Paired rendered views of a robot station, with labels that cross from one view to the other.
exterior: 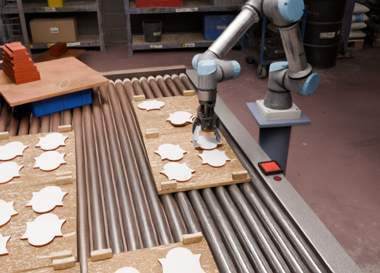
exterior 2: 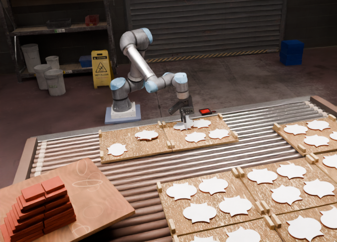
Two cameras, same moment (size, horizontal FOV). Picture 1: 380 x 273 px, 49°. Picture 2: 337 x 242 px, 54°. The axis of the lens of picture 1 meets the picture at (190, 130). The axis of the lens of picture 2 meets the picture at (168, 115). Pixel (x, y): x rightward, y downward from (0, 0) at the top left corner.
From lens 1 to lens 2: 2.40 m
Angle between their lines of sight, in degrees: 76
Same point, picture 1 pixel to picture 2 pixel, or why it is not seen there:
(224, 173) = (216, 121)
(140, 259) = (295, 140)
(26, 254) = (313, 174)
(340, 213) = not seen: hidden behind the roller
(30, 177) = (237, 191)
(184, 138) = (174, 134)
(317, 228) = (250, 105)
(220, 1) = not seen: outside the picture
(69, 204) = (263, 167)
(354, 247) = not seen: hidden behind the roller
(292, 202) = (233, 109)
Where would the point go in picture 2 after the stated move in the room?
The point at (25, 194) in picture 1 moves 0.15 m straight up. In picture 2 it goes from (259, 189) to (261, 162)
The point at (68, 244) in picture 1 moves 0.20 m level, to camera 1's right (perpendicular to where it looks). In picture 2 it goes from (297, 161) to (286, 142)
